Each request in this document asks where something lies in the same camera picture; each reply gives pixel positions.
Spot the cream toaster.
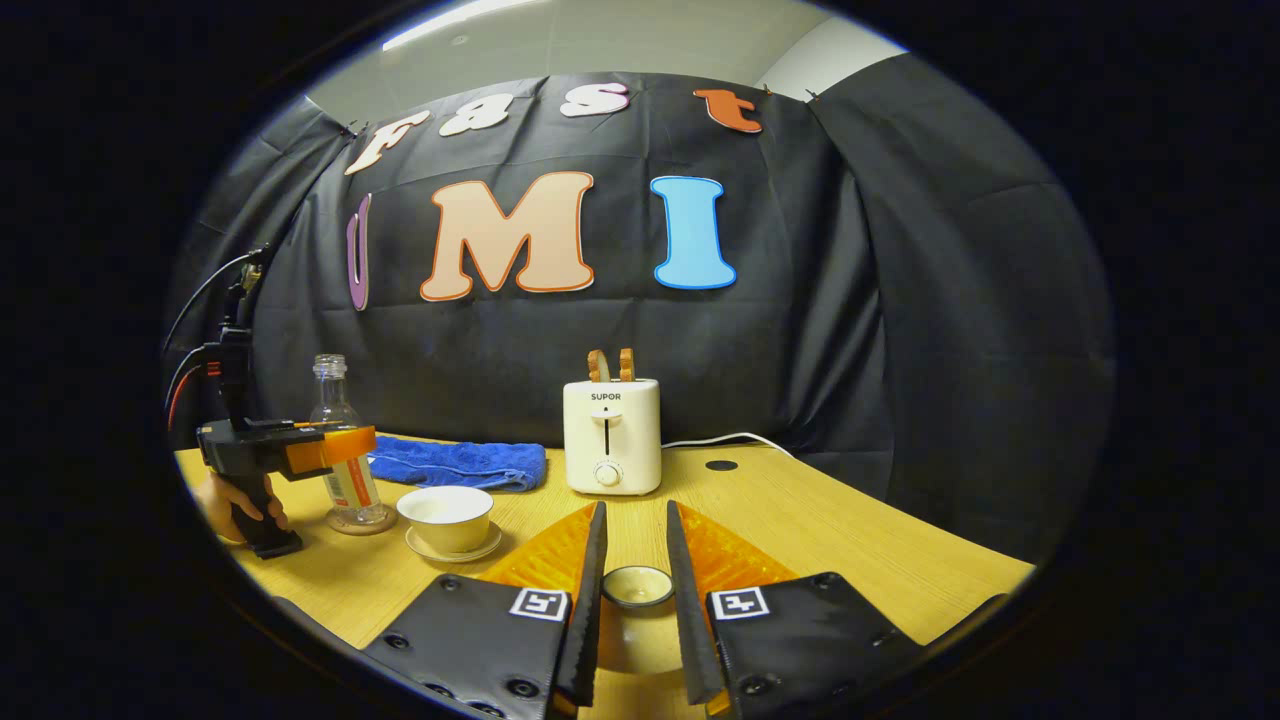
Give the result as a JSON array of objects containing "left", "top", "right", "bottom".
[{"left": 562, "top": 377, "right": 663, "bottom": 496}]

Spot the clear water bottle orange label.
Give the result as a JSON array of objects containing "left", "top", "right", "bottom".
[{"left": 308, "top": 354, "right": 389, "bottom": 528}]

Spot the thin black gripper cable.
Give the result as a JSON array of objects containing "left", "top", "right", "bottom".
[{"left": 163, "top": 250, "right": 269, "bottom": 356}]

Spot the cream saucer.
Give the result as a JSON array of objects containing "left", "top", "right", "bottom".
[{"left": 405, "top": 522, "right": 504, "bottom": 564}]

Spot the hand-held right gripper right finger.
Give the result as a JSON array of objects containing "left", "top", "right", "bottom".
[{"left": 666, "top": 500, "right": 926, "bottom": 720}]

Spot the cream teacup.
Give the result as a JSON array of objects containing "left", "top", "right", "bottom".
[{"left": 396, "top": 486, "right": 495, "bottom": 554}]

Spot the black cable with red sleeve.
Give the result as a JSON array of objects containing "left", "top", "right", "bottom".
[{"left": 165, "top": 343, "right": 223, "bottom": 433}]

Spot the white toaster cable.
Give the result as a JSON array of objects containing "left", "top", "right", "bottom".
[{"left": 660, "top": 431, "right": 796, "bottom": 459}]

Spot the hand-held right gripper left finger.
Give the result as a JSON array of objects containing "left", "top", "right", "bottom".
[{"left": 362, "top": 501, "right": 609, "bottom": 720}]

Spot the cream teacup lid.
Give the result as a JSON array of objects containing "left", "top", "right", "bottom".
[{"left": 597, "top": 565, "right": 693, "bottom": 677}]

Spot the round cork coaster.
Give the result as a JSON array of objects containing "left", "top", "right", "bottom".
[{"left": 326, "top": 503, "right": 399, "bottom": 537}]

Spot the black backdrop cloth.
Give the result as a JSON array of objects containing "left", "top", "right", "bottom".
[{"left": 162, "top": 50, "right": 1116, "bottom": 561}]

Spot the blue towel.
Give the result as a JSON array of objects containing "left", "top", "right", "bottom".
[{"left": 368, "top": 437, "right": 548, "bottom": 493}]

